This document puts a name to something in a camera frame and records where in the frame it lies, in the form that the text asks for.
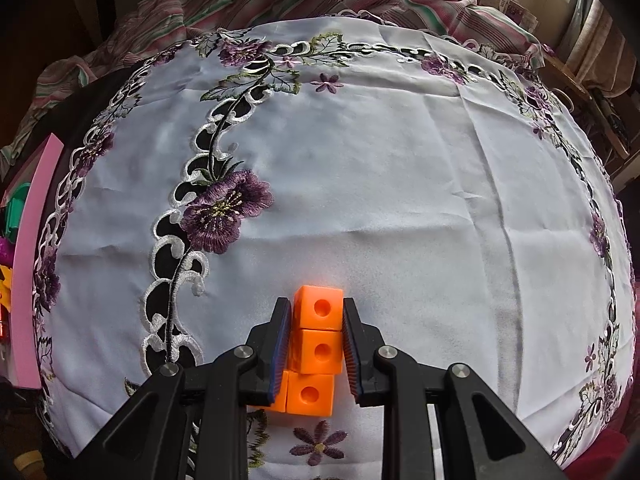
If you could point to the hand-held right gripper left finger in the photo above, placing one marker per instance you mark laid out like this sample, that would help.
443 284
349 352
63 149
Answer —
282 350

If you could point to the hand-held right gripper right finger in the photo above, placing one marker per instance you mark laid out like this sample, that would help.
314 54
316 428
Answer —
350 350

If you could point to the orange linked cube blocks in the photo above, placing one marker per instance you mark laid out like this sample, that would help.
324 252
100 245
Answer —
320 355

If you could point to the pink-rimmed white box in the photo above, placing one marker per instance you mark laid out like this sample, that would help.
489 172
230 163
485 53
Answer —
35 260

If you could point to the yellow plastic toy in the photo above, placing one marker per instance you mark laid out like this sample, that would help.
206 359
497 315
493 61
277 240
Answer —
5 282

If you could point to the purple mesh ball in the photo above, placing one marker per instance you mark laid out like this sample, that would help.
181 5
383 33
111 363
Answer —
4 251

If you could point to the green plastic toy block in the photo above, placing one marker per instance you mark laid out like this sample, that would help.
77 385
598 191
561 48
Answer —
15 205

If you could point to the white embroidered tablecloth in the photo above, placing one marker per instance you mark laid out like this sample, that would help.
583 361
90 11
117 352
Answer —
400 185

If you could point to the dark pink cloth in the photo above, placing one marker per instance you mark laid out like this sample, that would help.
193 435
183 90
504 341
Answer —
615 440

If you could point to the wooden bedside table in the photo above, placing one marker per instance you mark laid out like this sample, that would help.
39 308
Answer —
585 95

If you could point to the small pink carton box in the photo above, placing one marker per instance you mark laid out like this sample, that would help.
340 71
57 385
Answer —
520 14

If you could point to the pink patterned curtain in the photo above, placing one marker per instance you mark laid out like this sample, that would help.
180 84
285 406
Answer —
595 35

